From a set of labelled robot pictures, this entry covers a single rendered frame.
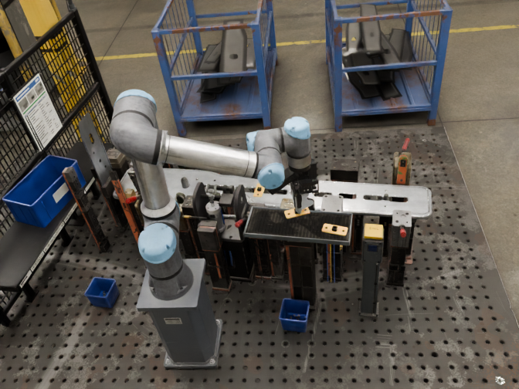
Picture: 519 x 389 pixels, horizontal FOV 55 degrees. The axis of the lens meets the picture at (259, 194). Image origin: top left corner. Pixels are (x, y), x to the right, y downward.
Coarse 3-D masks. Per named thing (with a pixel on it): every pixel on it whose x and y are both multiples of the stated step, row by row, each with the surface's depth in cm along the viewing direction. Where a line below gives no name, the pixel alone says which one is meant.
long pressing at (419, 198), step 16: (128, 176) 233; (176, 176) 229; (192, 176) 228; (208, 176) 226; (224, 176) 225; (176, 192) 221; (192, 192) 219; (288, 192) 213; (336, 192) 209; (352, 192) 208; (368, 192) 207; (384, 192) 206; (400, 192) 205; (416, 192) 204; (320, 208) 203; (352, 208) 201; (368, 208) 200; (384, 208) 199; (400, 208) 198; (416, 208) 197
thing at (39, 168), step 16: (48, 160) 225; (64, 160) 222; (32, 176) 218; (48, 176) 226; (80, 176) 223; (16, 192) 211; (32, 192) 220; (48, 192) 206; (64, 192) 215; (16, 208) 206; (32, 208) 201; (48, 208) 208; (32, 224) 210
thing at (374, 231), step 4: (368, 224) 172; (372, 224) 172; (368, 228) 171; (372, 228) 171; (376, 228) 170; (380, 228) 170; (368, 232) 170; (372, 232) 169; (376, 232) 169; (380, 232) 169; (368, 236) 168; (372, 236) 168; (376, 236) 168; (380, 236) 168
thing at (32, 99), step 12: (36, 72) 222; (24, 84) 215; (36, 84) 222; (12, 96) 208; (24, 96) 215; (36, 96) 223; (48, 96) 231; (24, 108) 216; (36, 108) 223; (48, 108) 231; (24, 120) 216; (36, 120) 224; (48, 120) 232; (60, 120) 241; (36, 132) 224; (48, 132) 232; (36, 144) 225; (48, 144) 233
